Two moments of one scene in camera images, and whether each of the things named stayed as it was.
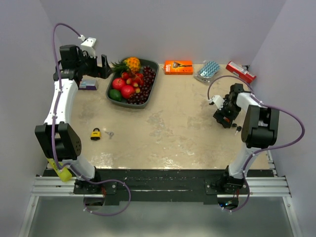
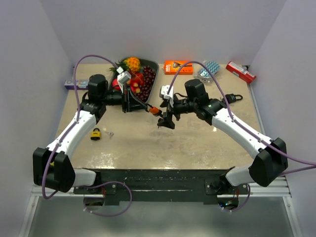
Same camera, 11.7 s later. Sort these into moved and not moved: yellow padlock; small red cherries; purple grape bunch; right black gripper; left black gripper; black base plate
Moved: right black gripper; left black gripper
Not moved: yellow padlock; small red cherries; purple grape bunch; black base plate
